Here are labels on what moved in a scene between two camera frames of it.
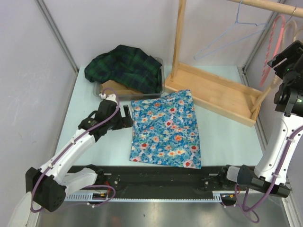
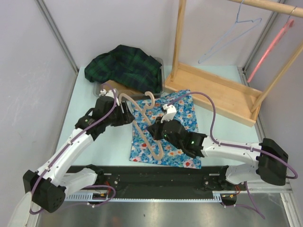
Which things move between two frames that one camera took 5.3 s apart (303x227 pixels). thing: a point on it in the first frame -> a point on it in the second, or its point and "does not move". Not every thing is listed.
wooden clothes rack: (213, 92) does not move
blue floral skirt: (165, 131) does not move
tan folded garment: (120, 90) does not move
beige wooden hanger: (277, 81) -> (143, 109)
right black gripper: (293, 52) -> (155, 130)
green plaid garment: (128, 65) does not move
